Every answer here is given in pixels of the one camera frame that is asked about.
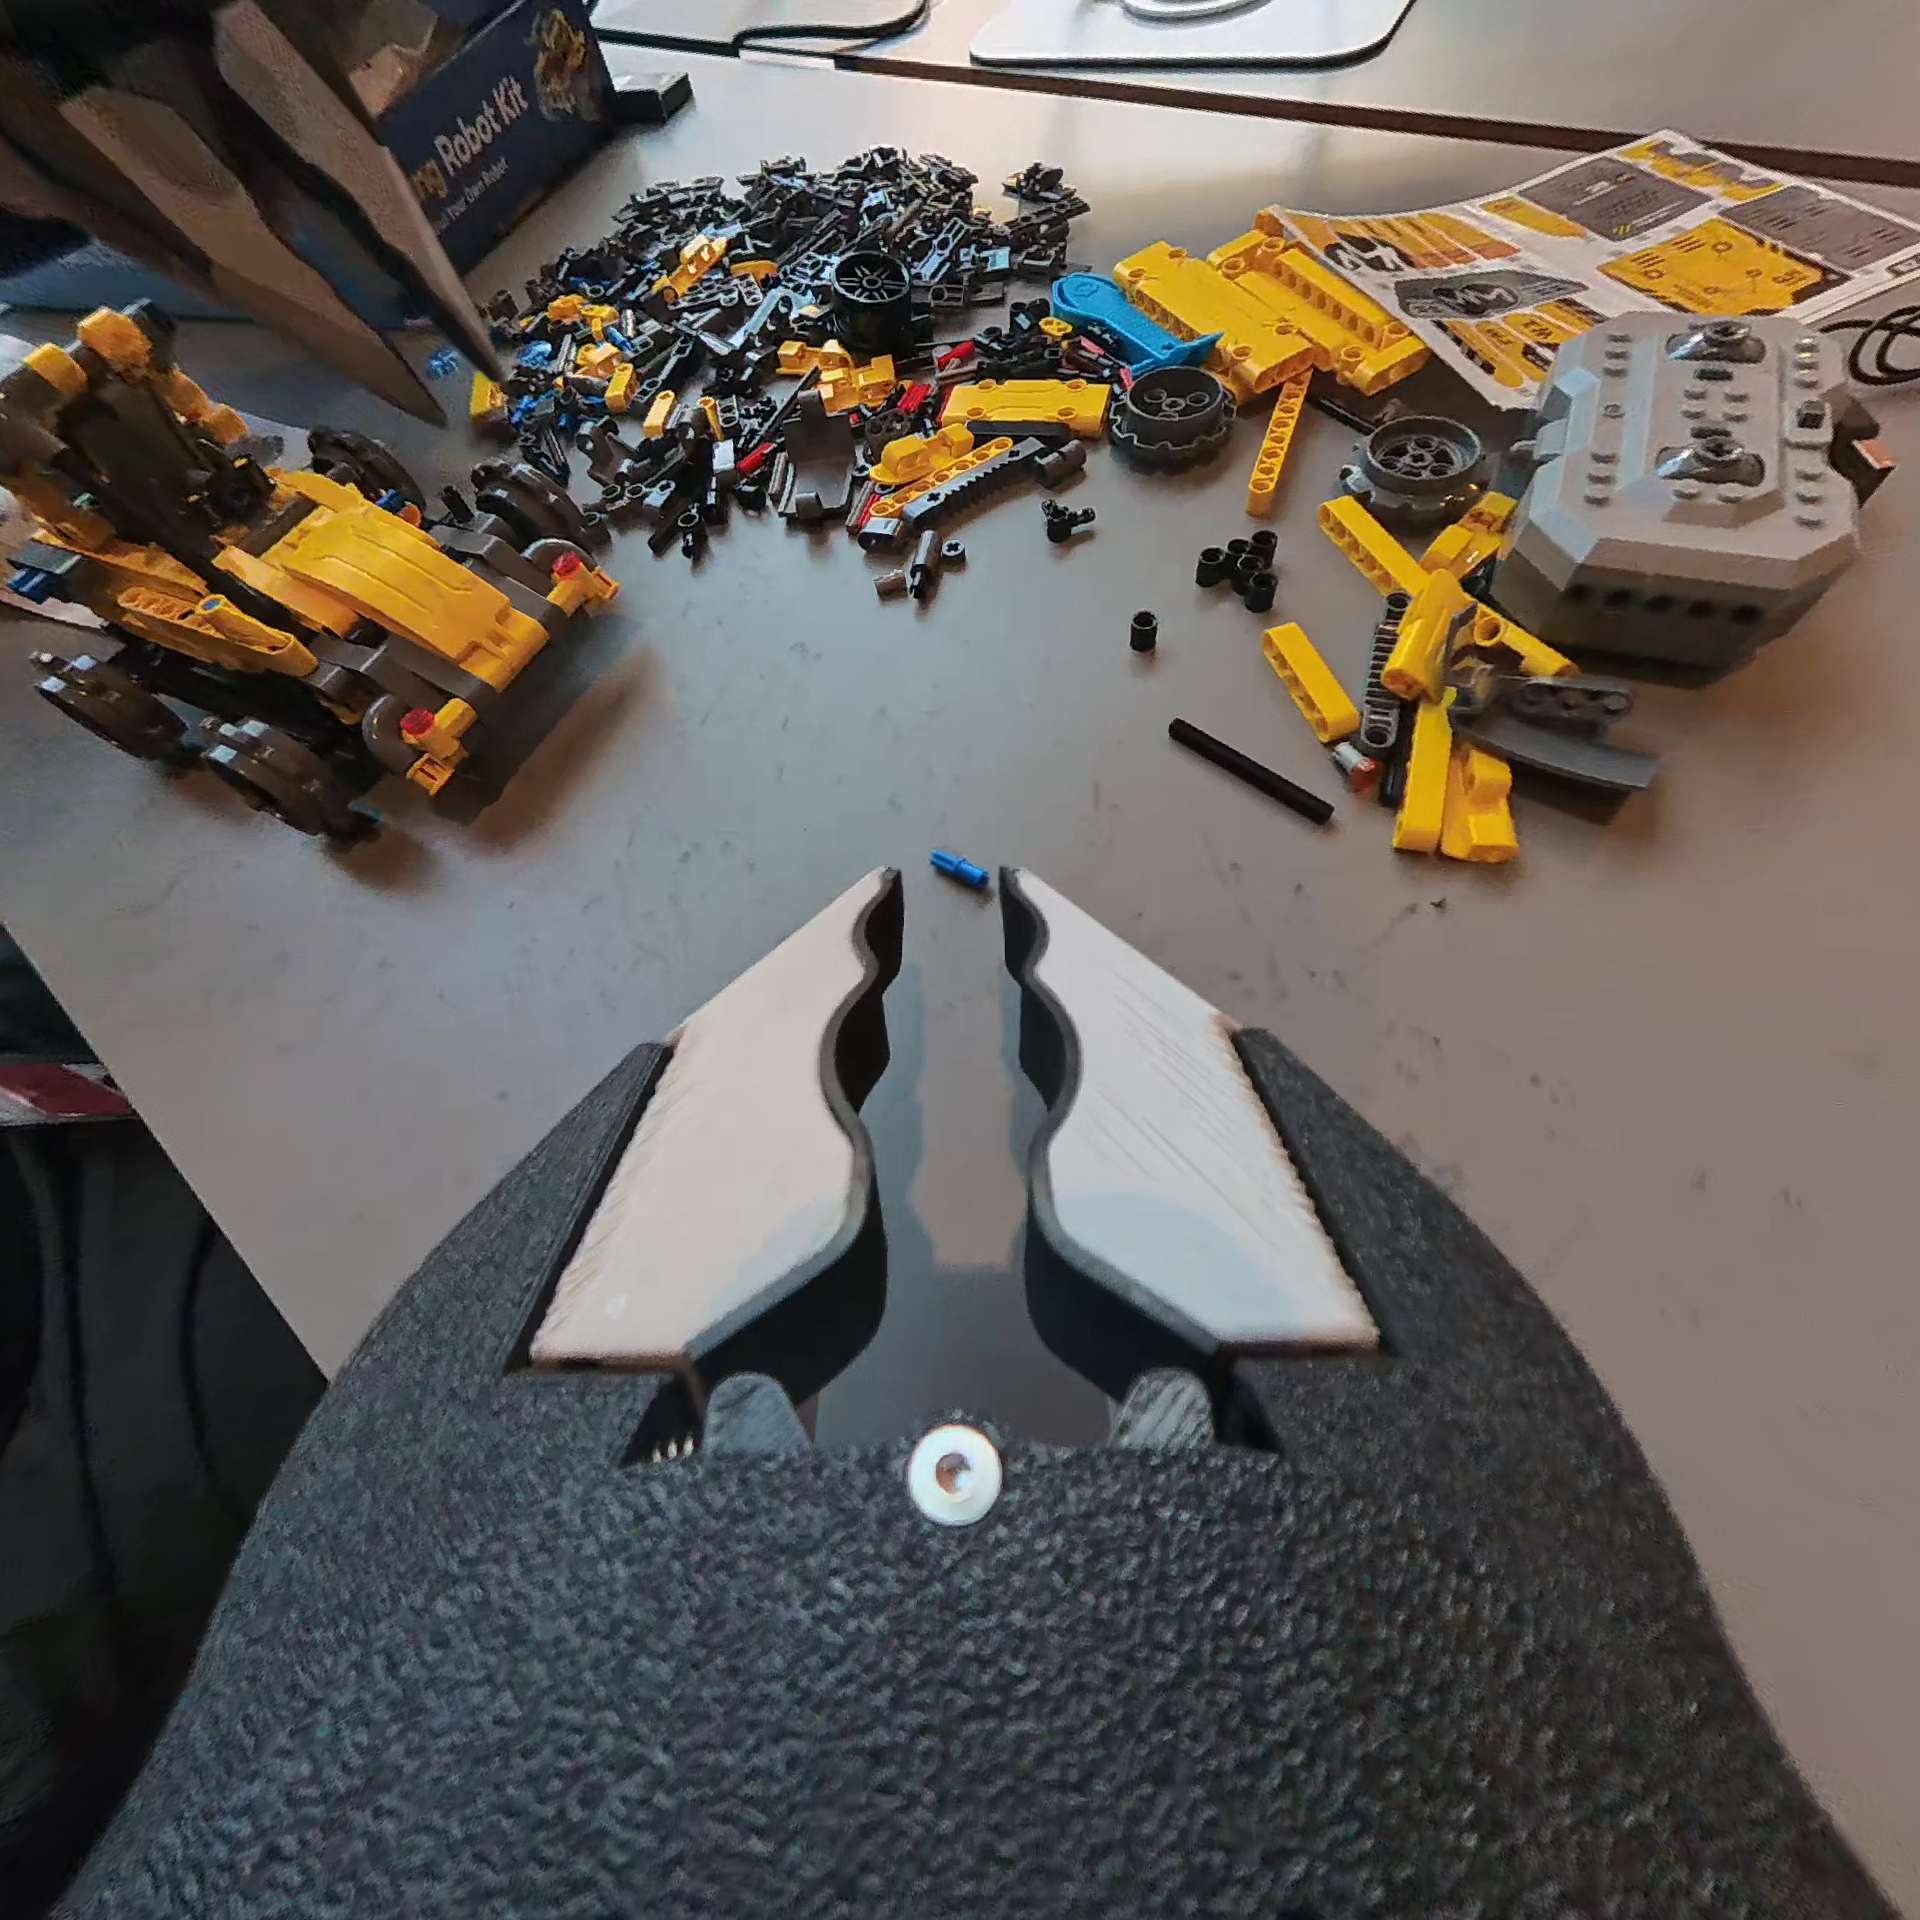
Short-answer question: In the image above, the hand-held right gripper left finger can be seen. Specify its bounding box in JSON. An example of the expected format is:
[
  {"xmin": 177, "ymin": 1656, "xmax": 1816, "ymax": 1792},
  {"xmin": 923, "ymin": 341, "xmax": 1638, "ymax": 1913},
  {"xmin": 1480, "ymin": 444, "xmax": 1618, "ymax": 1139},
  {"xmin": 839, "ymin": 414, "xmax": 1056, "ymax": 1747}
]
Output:
[{"xmin": 528, "ymin": 866, "xmax": 905, "ymax": 1420}]

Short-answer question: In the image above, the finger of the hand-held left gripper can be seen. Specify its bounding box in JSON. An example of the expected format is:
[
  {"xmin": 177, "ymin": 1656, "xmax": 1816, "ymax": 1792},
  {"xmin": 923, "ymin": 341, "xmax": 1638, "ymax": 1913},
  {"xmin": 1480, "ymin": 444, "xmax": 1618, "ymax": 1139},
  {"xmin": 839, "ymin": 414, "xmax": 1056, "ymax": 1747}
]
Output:
[
  {"xmin": 0, "ymin": 83, "xmax": 449, "ymax": 426},
  {"xmin": 210, "ymin": 0, "xmax": 508, "ymax": 379}
]

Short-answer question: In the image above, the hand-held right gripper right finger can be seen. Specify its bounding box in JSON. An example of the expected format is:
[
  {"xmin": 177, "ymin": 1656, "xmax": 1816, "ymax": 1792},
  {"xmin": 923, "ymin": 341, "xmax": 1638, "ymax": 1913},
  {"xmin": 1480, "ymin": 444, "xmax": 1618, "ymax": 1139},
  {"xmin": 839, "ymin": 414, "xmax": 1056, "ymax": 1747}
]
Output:
[{"xmin": 996, "ymin": 866, "xmax": 1378, "ymax": 1420}]

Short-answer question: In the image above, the yellow toy vehicle model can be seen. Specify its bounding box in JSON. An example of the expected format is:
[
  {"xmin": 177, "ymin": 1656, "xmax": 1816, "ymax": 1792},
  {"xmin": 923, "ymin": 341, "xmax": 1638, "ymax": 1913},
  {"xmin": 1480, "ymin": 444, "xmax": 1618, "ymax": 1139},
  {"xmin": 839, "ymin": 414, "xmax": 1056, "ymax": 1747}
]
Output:
[{"xmin": 0, "ymin": 300, "xmax": 619, "ymax": 842}]

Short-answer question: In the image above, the blue kit box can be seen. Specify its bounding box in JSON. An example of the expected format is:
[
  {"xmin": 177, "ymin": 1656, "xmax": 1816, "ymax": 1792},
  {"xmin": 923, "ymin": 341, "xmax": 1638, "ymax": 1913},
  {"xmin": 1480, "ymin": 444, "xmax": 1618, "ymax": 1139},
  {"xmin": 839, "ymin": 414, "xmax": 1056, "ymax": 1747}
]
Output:
[{"xmin": 353, "ymin": 0, "xmax": 695, "ymax": 324}]

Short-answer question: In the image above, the black axle rod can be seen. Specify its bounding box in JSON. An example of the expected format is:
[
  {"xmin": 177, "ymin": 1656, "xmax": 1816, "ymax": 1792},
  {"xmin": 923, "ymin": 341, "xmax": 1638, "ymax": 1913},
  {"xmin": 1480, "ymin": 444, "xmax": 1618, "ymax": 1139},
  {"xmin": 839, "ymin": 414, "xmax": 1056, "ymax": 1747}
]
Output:
[{"xmin": 1169, "ymin": 721, "xmax": 1337, "ymax": 827}]

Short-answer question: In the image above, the pile of small building parts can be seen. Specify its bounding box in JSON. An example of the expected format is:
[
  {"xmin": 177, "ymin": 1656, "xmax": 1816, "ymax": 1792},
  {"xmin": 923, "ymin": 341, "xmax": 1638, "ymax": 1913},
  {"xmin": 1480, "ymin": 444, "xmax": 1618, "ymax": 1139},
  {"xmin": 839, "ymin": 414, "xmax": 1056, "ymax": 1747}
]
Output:
[{"xmin": 472, "ymin": 142, "xmax": 1120, "ymax": 565}]

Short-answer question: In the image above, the heap of yellow grey beams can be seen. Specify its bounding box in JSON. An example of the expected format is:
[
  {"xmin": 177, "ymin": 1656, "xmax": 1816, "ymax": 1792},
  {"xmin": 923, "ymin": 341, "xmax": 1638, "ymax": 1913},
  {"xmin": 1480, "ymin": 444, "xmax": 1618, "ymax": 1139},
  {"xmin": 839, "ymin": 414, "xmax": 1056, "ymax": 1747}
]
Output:
[{"xmin": 1316, "ymin": 497, "xmax": 1664, "ymax": 869}]

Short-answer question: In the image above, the short yellow beam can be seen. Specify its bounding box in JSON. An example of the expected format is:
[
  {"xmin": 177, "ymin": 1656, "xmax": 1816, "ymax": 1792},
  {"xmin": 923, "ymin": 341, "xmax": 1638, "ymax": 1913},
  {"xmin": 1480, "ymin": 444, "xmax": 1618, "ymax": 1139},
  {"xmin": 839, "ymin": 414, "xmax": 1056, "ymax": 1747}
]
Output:
[{"xmin": 1260, "ymin": 622, "xmax": 1362, "ymax": 746}]

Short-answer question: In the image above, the black spoked wheel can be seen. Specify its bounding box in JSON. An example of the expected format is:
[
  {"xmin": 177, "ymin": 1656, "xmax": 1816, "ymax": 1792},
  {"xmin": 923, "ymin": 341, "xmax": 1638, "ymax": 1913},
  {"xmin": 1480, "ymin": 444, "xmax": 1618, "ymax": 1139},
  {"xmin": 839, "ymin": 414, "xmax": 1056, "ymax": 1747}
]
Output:
[{"xmin": 831, "ymin": 248, "xmax": 923, "ymax": 339}]

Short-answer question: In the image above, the white stand base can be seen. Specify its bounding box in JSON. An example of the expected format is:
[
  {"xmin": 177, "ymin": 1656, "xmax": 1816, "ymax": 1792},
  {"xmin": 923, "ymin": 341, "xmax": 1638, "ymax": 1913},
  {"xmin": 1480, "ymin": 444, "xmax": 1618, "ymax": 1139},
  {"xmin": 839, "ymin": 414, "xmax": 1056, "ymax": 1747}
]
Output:
[{"xmin": 972, "ymin": 0, "xmax": 1419, "ymax": 68}]

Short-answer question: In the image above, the black gear rack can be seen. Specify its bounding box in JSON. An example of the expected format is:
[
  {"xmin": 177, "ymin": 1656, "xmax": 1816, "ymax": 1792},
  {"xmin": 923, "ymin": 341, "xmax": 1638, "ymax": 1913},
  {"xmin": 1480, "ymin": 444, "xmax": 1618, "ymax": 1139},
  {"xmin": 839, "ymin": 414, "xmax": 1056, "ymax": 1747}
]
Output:
[{"xmin": 863, "ymin": 438, "xmax": 1088, "ymax": 548}]

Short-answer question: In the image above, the thin yellow holed beam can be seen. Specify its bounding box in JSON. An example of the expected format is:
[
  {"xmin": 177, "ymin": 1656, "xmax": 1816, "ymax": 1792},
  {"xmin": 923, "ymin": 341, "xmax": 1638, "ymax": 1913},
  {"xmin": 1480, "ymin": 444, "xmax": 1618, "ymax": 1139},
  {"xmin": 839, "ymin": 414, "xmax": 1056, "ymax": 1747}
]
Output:
[{"xmin": 1249, "ymin": 376, "xmax": 1315, "ymax": 521}]

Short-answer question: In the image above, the yellow rectangular panel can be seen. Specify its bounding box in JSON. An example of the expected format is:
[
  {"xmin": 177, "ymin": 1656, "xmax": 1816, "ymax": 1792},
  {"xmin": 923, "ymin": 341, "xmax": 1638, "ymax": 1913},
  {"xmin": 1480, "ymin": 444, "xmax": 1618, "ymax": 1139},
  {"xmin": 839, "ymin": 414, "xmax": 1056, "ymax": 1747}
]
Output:
[{"xmin": 937, "ymin": 378, "xmax": 1120, "ymax": 442}]

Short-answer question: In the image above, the grey hub toothed wheel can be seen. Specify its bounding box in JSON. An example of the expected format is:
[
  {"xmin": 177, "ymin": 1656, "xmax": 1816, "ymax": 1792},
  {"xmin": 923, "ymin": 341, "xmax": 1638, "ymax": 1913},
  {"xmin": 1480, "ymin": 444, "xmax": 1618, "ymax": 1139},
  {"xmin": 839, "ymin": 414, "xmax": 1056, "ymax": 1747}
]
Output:
[{"xmin": 1342, "ymin": 411, "xmax": 1489, "ymax": 518}]

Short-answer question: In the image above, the dark grey toothed wheel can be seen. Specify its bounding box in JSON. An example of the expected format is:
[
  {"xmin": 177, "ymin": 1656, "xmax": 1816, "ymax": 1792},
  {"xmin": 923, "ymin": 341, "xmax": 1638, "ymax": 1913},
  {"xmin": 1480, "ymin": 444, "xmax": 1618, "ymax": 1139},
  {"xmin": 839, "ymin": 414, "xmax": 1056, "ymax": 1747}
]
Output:
[{"xmin": 1106, "ymin": 363, "xmax": 1235, "ymax": 474}]

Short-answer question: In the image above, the blue separator tool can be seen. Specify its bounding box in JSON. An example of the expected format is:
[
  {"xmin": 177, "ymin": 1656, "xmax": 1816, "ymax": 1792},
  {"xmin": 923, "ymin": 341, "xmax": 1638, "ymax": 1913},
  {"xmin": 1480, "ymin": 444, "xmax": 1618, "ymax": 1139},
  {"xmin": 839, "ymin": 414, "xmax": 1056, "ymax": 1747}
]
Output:
[{"xmin": 1049, "ymin": 270, "xmax": 1222, "ymax": 378}]

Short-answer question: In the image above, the grey battery box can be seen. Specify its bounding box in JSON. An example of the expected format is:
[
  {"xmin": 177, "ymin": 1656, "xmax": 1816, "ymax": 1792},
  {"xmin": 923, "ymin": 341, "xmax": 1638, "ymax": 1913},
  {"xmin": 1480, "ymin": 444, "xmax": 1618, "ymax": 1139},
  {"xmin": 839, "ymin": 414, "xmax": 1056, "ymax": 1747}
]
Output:
[{"xmin": 1494, "ymin": 315, "xmax": 1878, "ymax": 684}]

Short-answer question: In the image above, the stack of yellow wide beams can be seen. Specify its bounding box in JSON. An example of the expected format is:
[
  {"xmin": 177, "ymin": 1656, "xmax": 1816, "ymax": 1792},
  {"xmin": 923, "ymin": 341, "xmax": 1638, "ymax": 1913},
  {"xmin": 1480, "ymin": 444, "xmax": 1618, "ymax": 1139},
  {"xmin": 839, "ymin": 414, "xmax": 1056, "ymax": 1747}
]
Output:
[{"xmin": 1113, "ymin": 211, "xmax": 1431, "ymax": 400}]

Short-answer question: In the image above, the yellow sticker sheet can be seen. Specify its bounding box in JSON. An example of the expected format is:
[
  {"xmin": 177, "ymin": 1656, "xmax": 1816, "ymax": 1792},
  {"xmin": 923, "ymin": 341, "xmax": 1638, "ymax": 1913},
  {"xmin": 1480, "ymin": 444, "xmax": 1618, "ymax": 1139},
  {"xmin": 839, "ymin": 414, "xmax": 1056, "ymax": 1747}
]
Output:
[{"xmin": 1267, "ymin": 133, "xmax": 1920, "ymax": 414}]

